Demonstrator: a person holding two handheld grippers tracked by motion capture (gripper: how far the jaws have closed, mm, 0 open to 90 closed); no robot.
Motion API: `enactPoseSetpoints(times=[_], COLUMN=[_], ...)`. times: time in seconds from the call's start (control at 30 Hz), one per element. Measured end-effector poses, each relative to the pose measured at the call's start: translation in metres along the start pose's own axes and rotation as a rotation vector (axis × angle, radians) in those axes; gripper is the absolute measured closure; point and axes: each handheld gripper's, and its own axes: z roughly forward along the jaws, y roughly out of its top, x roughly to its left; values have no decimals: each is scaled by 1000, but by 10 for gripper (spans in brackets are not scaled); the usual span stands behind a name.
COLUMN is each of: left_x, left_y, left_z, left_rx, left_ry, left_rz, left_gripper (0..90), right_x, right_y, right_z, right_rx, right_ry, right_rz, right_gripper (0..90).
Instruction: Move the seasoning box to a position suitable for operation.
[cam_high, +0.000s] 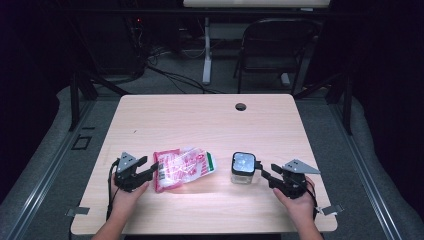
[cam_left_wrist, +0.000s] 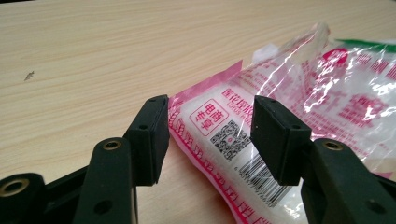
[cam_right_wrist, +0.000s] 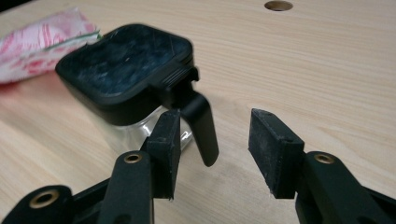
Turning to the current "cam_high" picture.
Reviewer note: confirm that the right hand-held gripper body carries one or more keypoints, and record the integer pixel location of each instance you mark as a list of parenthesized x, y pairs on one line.
[(293, 181)]

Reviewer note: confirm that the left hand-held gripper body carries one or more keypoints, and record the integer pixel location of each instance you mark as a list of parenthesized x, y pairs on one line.
[(128, 176)]

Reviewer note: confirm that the red white plastic bag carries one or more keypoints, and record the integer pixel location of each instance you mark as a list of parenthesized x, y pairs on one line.
[(181, 168)]

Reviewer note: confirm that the person's left hand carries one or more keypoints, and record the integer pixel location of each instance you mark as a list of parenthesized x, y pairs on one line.
[(128, 200)]

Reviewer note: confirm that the person's right hand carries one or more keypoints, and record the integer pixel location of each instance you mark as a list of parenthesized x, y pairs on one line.
[(300, 208)]

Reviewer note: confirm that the grey tape tab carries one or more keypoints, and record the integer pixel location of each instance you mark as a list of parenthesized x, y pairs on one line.
[(78, 211), (331, 209)]

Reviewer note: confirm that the black metal stand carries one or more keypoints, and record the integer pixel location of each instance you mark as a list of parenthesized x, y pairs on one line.
[(346, 106), (75, 100)]

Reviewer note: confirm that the black computer tower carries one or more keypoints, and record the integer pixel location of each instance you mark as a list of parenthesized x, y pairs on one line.
[(113, 43)]

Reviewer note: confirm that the black folding chair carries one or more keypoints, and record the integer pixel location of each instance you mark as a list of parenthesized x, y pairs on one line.
[(276, 43)]

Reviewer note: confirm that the white desk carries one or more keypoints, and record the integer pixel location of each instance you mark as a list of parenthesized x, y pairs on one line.
[(207, 50)]

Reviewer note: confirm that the aluminium floor rail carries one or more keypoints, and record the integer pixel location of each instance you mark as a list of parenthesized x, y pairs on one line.
[(363, 166), (43, 180)]

